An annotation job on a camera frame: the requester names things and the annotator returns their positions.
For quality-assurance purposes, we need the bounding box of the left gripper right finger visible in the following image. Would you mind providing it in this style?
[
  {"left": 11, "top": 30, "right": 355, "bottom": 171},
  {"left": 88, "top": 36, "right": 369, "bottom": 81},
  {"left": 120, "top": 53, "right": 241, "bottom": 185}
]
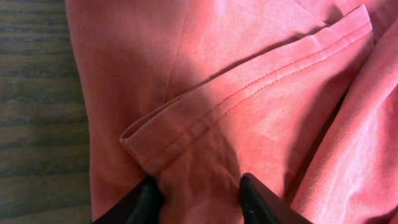
[{"left": 239, "top": 173, "right": 312, "bottom": 224}]

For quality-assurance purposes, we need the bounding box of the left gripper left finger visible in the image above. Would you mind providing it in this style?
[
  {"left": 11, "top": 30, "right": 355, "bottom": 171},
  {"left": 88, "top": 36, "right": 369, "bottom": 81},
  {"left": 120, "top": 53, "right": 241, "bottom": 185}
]
[{"left": 92, "top": 176, "right": 164, "bottom": 224}]

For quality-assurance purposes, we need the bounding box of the red-orange t-shirt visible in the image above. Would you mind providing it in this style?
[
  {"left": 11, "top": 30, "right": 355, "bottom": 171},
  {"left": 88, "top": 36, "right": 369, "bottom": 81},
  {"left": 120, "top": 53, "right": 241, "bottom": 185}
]
[{"left": 66, "top": 0, "right": 397, "bottom": 223}]

